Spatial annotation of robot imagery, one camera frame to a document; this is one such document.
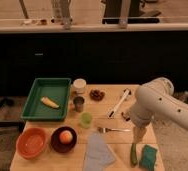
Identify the apple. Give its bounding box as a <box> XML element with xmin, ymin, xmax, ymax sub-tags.
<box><xmin>59</xmin><ymin>130</ymin><xmax>73</xmax><ymax>144</ymax></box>

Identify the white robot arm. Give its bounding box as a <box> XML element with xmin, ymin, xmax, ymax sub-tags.
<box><xmin>129</xmin><ymin>77</ymin><xmax>188</xmax><ymax>131</ymax></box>

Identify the green plastic cup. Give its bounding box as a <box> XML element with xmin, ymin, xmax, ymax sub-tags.
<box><xmin>79</xmin><ymin>113</ymin><xmax>92</xmax><ymax>128</ymax></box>

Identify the metal cup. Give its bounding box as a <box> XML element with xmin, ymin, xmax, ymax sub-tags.
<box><xmin>73</xmin><ymin>96</ymin><xmax>85</xmax><ymax>112</ymax></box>

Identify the wooden brush block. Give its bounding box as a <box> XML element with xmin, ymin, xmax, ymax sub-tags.
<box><xmin>121</xmin><ymin>112</ymin><xmax>130</xmax><ymax>121</ymax></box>

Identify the green cucumber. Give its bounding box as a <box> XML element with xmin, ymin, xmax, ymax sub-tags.
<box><xmin>130</xmin><ymin>143</ymin><xmax>138</xmax><ymax>166</ymax></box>

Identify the green sponge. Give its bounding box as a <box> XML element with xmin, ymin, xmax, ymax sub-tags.
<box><xmin>139</xmin><ymin>145</ymin><xmax>157</xmax><ymax>171</ymax></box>

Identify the white black spatula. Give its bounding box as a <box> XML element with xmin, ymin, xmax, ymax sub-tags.
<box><xmin>108</xmin><ymin>89</ymin><xmax>132</xmax><ymax>118</ymax></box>

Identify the blue grey cloth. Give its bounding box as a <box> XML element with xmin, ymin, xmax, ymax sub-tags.
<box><xmin>83</xmin><ymin>132</ymin><xmax>115</xmax><ymax>171</ymax></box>

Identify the brown pretzel snack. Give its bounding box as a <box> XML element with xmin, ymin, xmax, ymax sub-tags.
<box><xmin>90</xmin><ymin>89</ymin><xmax>105</xmax><ymax>101</ymax></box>

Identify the dark maroon plate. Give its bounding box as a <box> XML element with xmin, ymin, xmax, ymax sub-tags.
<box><xmin>50</xmin><ymin>126</ymin><xmax>77</xmax><ymax>153</ymax></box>

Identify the green plastic tray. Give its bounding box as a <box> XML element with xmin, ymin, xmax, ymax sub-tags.
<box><xmin>21</xmin><ymin>78</ymin><xmax>71</xmax><ymax>121</ymax></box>

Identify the orange bowl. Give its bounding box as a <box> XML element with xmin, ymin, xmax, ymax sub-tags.
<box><xmin>16</xmin><ymin>128</ymin><xmax>47</xmax><ymax>160</ymax></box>

